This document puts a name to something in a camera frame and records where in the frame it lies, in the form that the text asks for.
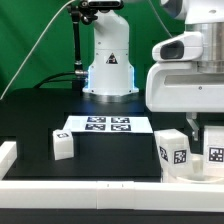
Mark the white marker sheet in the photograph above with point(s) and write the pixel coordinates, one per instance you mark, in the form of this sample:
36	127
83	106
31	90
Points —
108	124

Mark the white front rail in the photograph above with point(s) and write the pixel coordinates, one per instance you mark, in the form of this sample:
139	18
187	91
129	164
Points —
111	195

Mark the green backdrop curtain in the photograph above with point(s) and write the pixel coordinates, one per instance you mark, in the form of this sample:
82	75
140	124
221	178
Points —
36	39

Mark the white round stool seat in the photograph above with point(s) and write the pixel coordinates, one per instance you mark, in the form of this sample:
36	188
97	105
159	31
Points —
197	177

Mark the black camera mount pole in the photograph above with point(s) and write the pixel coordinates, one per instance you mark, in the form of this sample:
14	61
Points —
78	82

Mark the white left rail block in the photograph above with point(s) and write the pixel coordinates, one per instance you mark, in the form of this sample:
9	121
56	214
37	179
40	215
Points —
8	155

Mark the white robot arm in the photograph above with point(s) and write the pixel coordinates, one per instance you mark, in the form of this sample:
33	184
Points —
111	75

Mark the black camera on mount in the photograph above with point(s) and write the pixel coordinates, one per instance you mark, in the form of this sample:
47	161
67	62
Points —
102	4

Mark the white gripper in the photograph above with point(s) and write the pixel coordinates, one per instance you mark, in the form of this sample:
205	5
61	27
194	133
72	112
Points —
175	83

